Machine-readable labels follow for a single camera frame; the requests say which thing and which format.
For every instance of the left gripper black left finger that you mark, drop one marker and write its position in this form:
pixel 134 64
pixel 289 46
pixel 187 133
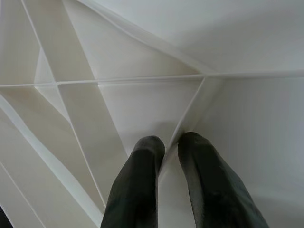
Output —
pixel 133 190

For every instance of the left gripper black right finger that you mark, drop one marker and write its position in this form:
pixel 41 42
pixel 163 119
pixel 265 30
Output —
pixel 213 190

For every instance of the white plastic table top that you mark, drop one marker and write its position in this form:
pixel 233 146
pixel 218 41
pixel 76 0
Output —
pixel 142 107

